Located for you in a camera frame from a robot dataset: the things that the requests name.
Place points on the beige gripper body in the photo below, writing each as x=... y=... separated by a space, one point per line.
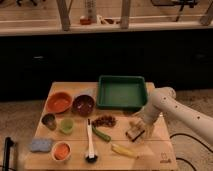
x=141 y=125

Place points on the wooden board eraser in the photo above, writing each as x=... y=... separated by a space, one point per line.
x=133 y=134

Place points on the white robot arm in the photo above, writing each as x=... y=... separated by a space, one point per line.
x=163 y=100

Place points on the brown grape bunch toy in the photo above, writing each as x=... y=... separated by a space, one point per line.
x=106 y=120

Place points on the green cucumber toy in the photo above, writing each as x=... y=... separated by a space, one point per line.
x=101 y=135

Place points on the green plastic tray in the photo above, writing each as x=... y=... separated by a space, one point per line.
x=121 y=92

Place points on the dark purple bowl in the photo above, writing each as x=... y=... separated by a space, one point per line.
x=83 y=105

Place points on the green cup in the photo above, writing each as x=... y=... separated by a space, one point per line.
x=66 y=125

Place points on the white bowl orange inside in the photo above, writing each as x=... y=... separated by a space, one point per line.
x=61 y=152

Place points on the metal cup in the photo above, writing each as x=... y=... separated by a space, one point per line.
x=49 y=121

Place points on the blue sponge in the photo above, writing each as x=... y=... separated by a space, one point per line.
x=41 y=145

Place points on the red object on shelf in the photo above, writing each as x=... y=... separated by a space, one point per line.
x=84 y=21

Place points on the black stand post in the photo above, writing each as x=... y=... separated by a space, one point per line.
x=6 y=157

